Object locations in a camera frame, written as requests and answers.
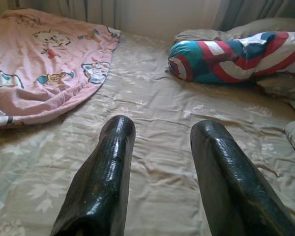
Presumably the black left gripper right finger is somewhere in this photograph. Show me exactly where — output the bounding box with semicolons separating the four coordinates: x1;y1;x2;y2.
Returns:
190;119;295;236

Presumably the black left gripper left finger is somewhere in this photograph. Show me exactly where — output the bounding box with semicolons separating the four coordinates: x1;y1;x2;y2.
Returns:
50;115;136;236

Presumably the grey floral bed sheet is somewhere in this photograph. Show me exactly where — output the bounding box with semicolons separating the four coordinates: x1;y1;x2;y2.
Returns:
0;33;295;236

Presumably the pink cartoon print blanket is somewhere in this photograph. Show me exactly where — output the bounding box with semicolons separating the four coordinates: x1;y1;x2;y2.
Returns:
0;8;121;127

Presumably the red white blue bolster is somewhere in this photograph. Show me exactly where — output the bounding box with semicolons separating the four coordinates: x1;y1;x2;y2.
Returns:
166;30;295;84

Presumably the grey curtain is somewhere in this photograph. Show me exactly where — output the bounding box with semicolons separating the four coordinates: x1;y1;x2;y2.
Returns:
212;0;295;31
0;0;121;31

